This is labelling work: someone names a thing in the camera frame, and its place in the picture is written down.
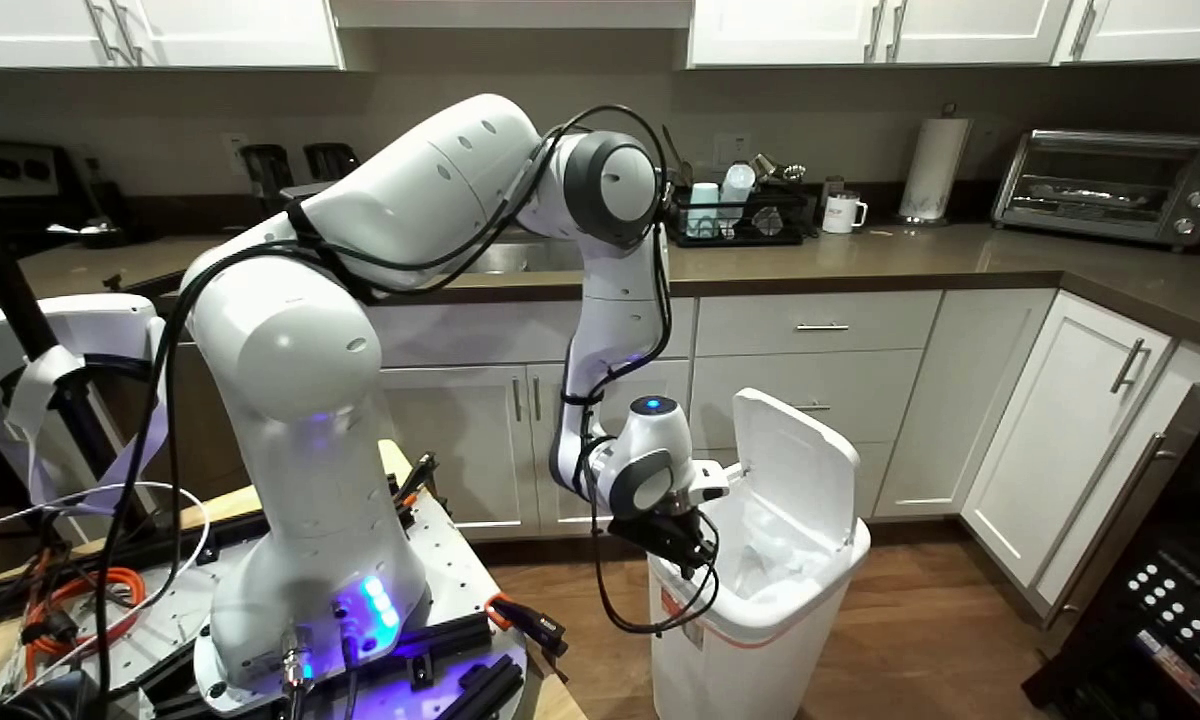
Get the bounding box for metal robot base table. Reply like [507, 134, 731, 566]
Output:
[0, 435, 591, 720]

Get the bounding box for paper towel roll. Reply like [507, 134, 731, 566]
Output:
[898, 116, 973, 226]

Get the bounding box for white mug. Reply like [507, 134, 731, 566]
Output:
[819, 198, 866, 237]

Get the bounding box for white push-button trash bin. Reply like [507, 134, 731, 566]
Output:
[650, 387, 873, 720]

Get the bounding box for white upper cabinets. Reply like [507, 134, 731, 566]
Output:
[0, 0, 1200, 74]

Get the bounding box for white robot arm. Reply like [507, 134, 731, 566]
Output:
[178, 93, 718, 689]

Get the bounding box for black dish rack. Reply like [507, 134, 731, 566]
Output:
[670, 164, 822, 249]

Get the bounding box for silver toaster oven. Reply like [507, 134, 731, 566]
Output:
[990, 129, 1200, 254]

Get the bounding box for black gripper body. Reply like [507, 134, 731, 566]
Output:
[609, 512, 715, 576]

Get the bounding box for white lower cabinet door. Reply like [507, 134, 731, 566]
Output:
[963, 291, 1169, 587]

